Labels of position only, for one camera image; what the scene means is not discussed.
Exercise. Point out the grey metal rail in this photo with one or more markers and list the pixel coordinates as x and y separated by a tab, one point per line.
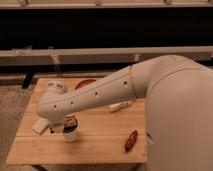
26	57

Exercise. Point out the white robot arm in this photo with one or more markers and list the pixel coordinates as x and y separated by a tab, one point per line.
178	95

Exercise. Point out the white ceramic cup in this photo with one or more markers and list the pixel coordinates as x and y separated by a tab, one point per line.
70	133

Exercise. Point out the white rectangular box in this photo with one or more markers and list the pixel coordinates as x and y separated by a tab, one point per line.
117	106

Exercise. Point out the red brown small object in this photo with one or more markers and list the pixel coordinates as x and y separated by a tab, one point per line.
131	141

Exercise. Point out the black post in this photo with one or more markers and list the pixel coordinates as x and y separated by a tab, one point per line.
27	80

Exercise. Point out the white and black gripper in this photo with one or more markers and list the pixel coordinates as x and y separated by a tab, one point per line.
69	125

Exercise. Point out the white eraser block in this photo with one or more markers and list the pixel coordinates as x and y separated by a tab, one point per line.
40	126

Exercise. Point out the orange round plate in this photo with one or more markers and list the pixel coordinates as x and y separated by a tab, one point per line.
84	83

